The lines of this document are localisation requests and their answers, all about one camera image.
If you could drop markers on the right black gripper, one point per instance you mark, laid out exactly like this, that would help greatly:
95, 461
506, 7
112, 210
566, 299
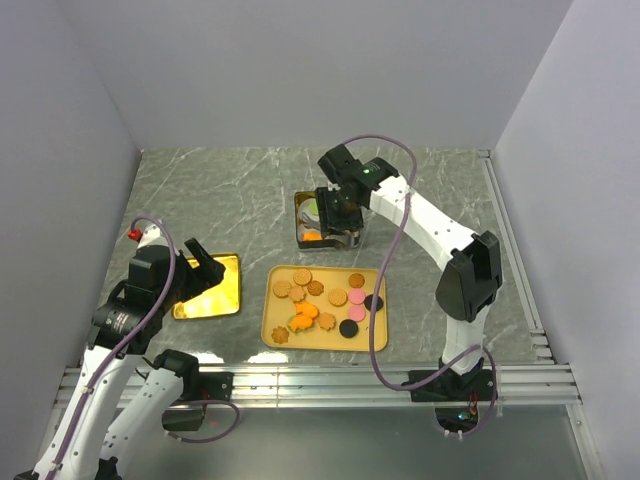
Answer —
328, 219

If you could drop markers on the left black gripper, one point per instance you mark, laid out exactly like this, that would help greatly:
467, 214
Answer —
208, 274

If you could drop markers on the green round cookie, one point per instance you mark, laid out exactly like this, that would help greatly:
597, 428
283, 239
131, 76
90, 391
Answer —
312, 206

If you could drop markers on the gold tin lid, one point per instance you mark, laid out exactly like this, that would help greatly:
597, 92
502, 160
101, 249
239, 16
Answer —
218, 301

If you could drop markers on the dark green cookie tin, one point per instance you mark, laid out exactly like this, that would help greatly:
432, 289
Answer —
298, 198

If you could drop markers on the orange fish cookie top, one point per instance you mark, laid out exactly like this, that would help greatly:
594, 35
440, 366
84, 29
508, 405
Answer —
311, 237

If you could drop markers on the orange fish cookie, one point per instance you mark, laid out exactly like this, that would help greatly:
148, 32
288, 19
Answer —
300, 323
307, 309
311, 237

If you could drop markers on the round dotted biscuit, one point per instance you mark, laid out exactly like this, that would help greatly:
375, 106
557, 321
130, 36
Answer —
302, 276
281, 288
337, 297

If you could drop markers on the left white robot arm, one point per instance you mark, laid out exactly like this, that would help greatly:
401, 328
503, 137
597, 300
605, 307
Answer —
94, 439

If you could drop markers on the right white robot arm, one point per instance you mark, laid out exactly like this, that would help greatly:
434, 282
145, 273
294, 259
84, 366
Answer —
470, 263

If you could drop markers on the white paper cup back left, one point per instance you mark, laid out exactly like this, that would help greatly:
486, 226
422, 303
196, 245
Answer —
304, 215

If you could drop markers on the white paper cup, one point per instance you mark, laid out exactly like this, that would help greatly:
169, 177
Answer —
304, 215
304, 228

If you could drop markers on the white paper cup front left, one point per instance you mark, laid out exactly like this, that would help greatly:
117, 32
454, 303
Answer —
304, 228

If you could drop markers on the chocolate chip cookie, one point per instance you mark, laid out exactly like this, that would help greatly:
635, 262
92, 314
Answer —
356, 280

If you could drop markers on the round dotted biscuit top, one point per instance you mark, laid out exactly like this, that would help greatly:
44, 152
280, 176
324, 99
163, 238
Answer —
302, 276

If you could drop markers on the brown swirl cookie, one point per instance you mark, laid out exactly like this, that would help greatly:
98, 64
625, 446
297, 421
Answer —
315, 288

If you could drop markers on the pink sandwich cookie upper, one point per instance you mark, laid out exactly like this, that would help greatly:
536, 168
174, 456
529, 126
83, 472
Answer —
356, 296

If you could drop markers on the pink sandwich cookie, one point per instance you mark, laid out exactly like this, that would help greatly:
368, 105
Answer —
356, 296
357, 313

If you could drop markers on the tan flower cookie centre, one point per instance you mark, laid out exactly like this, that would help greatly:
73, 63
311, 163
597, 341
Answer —
297, 294

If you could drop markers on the tan flower cookie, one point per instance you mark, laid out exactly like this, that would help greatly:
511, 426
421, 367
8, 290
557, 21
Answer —
297, 294
326, 321

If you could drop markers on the swirl cookie bottom left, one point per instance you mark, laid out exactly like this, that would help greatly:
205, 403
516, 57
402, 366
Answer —
280, 335

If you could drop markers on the black sandwich cookie right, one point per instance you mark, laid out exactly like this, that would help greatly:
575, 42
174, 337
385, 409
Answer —
371, 301

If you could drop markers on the black sandwich cookie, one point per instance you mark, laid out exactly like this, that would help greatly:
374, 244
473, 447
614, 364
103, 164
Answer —
371, 301
348, 328

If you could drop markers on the orange fish cookie bottom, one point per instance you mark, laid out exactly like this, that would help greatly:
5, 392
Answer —
300, 323

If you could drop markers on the orange fish cookie middle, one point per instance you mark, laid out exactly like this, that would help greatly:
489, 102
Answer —
307, 309

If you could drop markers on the yellow plastic tray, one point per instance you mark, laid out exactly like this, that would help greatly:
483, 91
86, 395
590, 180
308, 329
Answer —
277, 310

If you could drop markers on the pink sandwich cookie lower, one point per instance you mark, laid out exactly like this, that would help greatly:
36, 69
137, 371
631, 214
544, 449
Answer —
357, 313

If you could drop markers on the tan flower cookie lower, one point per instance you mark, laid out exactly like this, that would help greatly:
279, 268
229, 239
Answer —
326, 321

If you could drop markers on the black sandwich cookie lower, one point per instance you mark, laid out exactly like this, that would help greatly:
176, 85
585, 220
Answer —
348, 328

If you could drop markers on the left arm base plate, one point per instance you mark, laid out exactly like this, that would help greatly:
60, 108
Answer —
181, 417

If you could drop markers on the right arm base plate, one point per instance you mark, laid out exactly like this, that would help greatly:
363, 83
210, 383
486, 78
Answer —
462, 403

